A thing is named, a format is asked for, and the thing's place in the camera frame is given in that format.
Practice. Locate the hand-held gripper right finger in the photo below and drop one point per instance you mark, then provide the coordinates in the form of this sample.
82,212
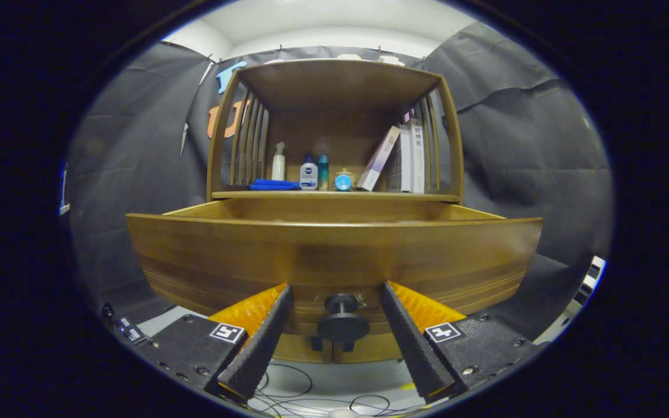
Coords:
413,342

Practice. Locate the wooden drawer with black knob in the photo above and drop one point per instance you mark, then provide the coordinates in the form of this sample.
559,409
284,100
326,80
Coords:
334,249

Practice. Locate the black power strip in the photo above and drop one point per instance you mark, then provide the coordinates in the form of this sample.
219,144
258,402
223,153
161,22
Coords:
128,332

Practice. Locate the white pump bottle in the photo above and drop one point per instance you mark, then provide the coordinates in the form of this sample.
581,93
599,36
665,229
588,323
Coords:
278,167

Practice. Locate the white black object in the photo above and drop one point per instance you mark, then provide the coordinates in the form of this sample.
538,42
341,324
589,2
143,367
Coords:
589,281

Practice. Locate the purple white book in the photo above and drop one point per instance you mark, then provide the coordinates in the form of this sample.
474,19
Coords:
378,159

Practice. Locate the wooden cabinet door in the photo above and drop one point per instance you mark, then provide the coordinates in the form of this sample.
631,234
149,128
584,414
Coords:
378,351
297,351

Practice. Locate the white device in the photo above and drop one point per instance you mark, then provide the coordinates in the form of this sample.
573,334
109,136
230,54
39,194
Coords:
64,191

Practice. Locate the white lotion bottle blue cap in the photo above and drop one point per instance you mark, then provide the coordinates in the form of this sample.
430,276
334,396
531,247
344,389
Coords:
308,177

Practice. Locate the wooden countertop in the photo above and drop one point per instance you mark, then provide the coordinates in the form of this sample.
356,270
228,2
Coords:
381,196

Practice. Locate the beige lidded teacup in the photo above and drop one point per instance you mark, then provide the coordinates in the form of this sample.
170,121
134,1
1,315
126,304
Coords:
354,180

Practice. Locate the blue white cosmetic tube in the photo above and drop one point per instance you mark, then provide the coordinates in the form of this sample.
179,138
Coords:
343,182

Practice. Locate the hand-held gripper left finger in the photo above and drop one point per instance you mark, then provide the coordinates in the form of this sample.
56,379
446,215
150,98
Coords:
265,342

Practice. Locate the wooden cabinet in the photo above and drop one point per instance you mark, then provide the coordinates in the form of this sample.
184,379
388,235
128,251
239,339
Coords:
334,87

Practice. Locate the white book black lettering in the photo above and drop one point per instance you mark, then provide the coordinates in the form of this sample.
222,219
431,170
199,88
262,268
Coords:
417,157

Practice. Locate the teal bottle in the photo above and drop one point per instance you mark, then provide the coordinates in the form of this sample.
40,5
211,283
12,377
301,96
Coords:
323,173

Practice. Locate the dark patterned book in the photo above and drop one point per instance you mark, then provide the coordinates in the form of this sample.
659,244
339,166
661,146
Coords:
394,171

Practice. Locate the blue folded cloth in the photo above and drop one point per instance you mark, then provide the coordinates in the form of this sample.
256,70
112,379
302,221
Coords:
273,185

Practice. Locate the plain white book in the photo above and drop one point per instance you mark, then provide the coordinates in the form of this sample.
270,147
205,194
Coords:
405,159

